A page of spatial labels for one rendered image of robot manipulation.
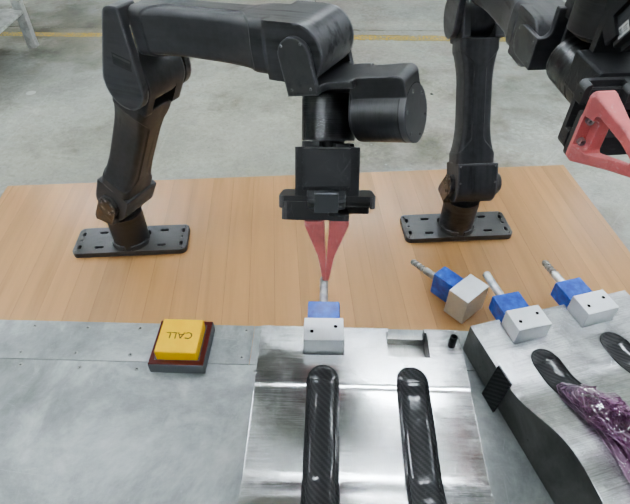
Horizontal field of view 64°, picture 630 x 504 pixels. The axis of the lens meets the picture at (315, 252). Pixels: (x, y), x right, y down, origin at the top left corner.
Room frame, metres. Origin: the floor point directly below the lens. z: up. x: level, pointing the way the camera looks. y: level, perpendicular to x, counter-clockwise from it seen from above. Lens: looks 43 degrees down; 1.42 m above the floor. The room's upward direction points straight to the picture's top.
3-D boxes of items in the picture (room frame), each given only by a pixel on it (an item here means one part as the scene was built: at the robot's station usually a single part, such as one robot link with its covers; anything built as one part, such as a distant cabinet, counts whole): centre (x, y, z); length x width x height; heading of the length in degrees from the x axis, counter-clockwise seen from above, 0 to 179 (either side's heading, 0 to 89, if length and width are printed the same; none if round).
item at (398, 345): (0.40, -0.12, 0.87); 0.05 x 0.05 x 0.04; 88
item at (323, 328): (0.44, -0.01, 0.89); 0.13 x 0.05 x 0.05; 179
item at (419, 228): (0.73, -0.27, 0.84); 0.20 x 0.07 x 0.08; 94
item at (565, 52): (0.52, -0.28, 1.20); 0.07 x 0.06 x 0.07; 4
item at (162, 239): (0.69, 0.33, 0.84); 0.20 x 0.07 x 0.08; 94
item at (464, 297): (0.57, -0.21, 0.82); 0.13 x 0.05 x 0.05; 41
